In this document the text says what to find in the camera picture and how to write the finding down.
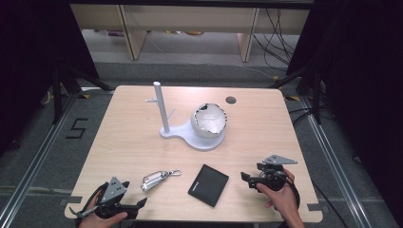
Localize beige wooden desk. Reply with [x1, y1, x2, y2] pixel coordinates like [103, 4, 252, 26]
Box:
[69, 3, 312, 63]

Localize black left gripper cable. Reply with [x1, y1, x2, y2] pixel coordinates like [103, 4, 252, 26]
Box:
[74, 181, 110, 228]

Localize black curtain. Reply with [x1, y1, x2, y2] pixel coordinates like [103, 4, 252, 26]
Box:
[0, 0, 100, 158]
[285, 0, 403, 220]

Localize aluminium floor rail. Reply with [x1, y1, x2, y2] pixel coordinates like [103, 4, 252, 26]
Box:
[0, 85, 112, 228]
[284, 94, 370, 228]

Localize person's left hand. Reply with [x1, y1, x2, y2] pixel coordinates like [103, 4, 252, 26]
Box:
[78, 199, 128, 228]

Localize black floor cables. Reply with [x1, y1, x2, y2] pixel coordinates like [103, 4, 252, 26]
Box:
[286, 106, 336, 127]

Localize person's right hand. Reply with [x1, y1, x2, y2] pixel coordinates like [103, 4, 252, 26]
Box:
[256, 168, 300, 222]

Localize white bowl with silver inside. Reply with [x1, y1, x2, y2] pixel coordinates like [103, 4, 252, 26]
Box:
[190, 102, 229, 140]

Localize silver key fob with carabiner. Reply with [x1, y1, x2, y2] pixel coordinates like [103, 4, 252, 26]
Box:
[140, 168, 183, 193]

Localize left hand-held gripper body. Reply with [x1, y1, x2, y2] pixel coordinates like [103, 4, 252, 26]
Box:
[68, 176, 140, 220]

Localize black metal stand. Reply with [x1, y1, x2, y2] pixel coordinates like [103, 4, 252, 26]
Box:
[269, 62, 323, 125]
[51, 62, 112, 125]

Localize black cable bundle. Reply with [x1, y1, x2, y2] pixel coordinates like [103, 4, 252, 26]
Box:
[252, 8, 300, 73]

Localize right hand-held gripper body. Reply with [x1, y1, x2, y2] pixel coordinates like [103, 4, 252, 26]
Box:
[256, 154, 298, 192]

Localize black wallet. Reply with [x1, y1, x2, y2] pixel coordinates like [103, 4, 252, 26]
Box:
[187, 163, 230, 208]

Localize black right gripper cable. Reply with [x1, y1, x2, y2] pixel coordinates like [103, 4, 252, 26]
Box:
[283, 172, 301, 210]

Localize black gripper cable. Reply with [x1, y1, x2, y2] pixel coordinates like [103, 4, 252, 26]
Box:
[283, 172, 301, 210]
[74, 181, 110, 228]

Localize white stand with pole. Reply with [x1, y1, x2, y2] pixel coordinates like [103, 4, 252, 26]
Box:
[144, 81, 227, 152]

